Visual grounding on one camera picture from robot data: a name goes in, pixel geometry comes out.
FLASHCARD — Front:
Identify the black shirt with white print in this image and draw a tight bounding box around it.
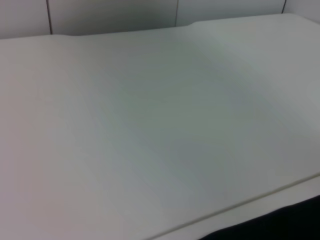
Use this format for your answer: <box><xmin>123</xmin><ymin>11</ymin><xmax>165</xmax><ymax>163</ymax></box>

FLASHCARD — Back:
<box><xmin>199</xmin><ymin>193</ymin><xmax>320</xmax><ymax>240</ymax></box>

